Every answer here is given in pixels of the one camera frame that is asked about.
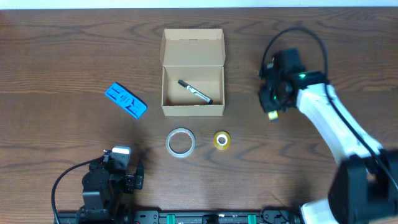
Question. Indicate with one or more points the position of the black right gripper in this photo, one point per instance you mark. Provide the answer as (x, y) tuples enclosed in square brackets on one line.
[(267, 105)]

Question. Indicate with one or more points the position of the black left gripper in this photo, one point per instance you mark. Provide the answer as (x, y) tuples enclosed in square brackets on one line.
[(135, 180)]

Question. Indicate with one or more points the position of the yellow highlighter pen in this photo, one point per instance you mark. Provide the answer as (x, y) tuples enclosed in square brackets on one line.
[(273, 115)]

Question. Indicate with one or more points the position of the blue plastic tape dispenser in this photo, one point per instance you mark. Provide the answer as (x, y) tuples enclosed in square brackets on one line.
[(126, 100)]

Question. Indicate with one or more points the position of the small yellow tape roll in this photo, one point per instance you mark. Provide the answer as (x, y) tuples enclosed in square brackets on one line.
[(222, 140)]

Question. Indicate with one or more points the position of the black white marker pen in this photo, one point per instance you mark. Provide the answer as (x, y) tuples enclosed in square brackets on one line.
[(196, 92)]

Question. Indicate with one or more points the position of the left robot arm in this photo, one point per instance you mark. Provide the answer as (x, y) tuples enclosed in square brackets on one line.
[(103, 189)]

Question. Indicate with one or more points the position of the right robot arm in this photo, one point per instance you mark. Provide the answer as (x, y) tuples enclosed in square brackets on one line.
[(365, 186)]

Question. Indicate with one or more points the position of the large clear tape roll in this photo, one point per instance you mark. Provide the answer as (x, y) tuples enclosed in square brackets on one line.
[(180, 143)]

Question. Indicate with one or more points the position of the open cardboard box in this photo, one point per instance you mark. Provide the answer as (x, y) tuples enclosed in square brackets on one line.
[(197, 57)]

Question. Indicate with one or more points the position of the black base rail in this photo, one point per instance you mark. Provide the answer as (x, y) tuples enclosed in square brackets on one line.
[(274, 216)]

